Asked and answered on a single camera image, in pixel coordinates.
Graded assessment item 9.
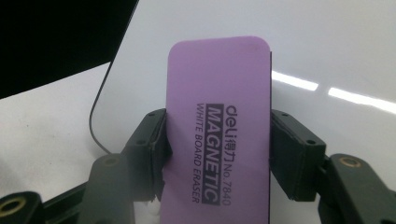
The white magnetic whiteboard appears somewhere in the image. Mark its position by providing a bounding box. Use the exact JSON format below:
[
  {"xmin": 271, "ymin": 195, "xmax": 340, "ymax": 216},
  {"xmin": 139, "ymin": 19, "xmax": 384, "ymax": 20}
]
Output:
[{"xmin": 89, "ymin": 0, "xmax": 396, "ymax": 224}]

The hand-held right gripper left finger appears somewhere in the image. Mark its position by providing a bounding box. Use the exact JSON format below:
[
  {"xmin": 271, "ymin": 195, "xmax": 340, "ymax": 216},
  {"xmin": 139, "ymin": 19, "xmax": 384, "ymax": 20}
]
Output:
[{"xmin": 120, "ymin": 107, "xmax": 173, "ymax": 203}]

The purple and black whiteboard eraser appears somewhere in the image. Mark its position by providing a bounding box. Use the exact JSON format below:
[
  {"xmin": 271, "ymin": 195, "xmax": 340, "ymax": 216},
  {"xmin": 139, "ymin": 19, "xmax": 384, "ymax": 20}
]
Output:
[{"xmin": 159, "ymin": 35, "xmax": 273, "ymax": 224}]

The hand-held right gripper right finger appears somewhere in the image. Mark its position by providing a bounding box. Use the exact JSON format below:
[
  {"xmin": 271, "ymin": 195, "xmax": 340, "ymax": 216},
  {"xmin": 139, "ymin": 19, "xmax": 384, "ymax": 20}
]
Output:
[{"xmin": 269, "ymin": 108, "xmax": 328, "ymax": 203}]

